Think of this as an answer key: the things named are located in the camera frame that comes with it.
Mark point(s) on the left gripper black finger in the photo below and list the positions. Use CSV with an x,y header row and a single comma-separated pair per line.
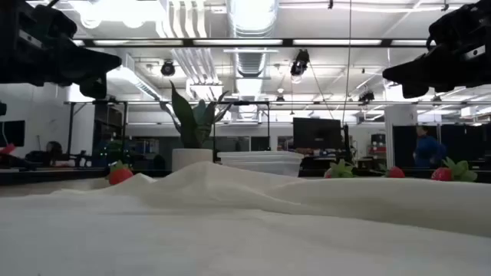
x,y
90,64
94,87

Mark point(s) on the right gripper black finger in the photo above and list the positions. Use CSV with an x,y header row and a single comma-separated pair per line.
x,y
414,92
414,71

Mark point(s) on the red strawberry with green leaves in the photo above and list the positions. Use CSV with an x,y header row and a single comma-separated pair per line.
x,y
441,174
396,172
339,170
120,176

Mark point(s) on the clear plastic tupperware container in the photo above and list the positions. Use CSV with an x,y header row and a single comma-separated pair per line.
x,y
264,163

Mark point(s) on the black metal rack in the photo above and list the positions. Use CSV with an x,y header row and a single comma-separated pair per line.
x,y
109,126

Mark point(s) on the person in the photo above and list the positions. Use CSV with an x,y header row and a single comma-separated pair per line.
x,y
53,149
427,151

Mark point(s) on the dark partition panels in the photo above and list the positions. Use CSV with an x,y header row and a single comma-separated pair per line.
x,y
460,145

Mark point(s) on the green snake plant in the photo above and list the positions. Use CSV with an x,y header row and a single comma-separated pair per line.
x,y
188,119

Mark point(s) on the red sheet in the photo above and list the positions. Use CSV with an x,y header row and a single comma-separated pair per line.
x,y
7,148

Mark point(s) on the black computer monitor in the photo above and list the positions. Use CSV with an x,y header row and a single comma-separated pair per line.
x,y
316,134

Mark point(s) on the white cloth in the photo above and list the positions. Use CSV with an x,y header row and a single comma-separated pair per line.
x,y
245,230
190,157

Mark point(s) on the black overhead crossbar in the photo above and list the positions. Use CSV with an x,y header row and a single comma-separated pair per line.
x,y
287,42

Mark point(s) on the black ceiling-mounted camera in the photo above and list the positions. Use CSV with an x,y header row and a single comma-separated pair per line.
x,y
366,96
299,64
167,69

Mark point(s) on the black wall screen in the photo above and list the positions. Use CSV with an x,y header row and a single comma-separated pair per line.
x,y
11,133

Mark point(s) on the black metal table frame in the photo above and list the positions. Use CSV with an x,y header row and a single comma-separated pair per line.
x,y
57,176

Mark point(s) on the silver ventilation duct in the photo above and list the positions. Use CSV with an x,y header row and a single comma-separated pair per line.
x,y
251,15

